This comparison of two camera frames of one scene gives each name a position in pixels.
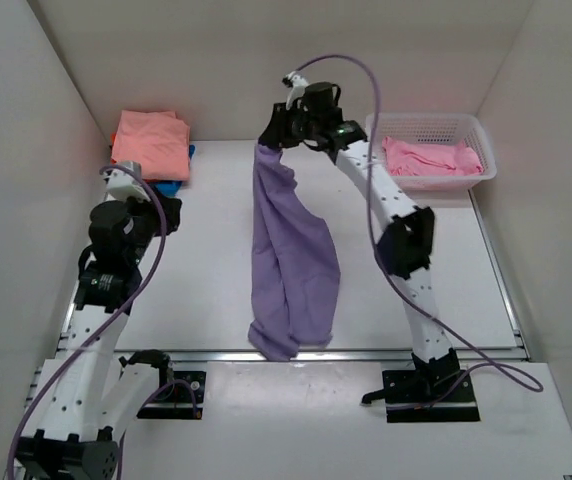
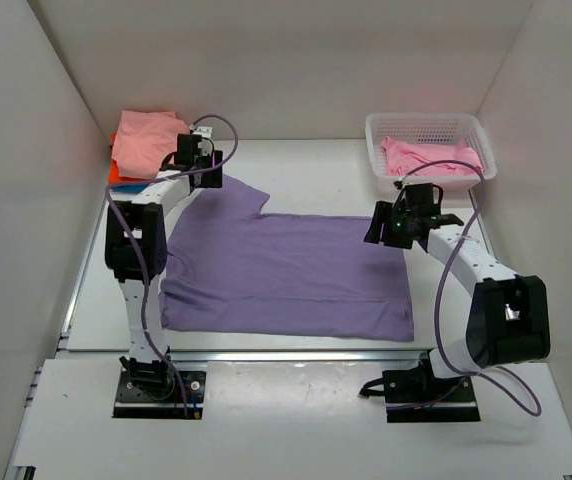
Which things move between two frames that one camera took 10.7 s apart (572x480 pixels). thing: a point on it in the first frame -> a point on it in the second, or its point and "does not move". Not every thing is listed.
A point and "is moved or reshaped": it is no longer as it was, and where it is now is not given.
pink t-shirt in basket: (426, 159) does not move
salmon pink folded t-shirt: (158, 140) does not move
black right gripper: (279, 137) -> (383, 215)
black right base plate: (409, 400) does not move
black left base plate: (180, 396) does not move
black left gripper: (174, 207) -> (215, 178)
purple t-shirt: (297, 262) is moved or reshaped
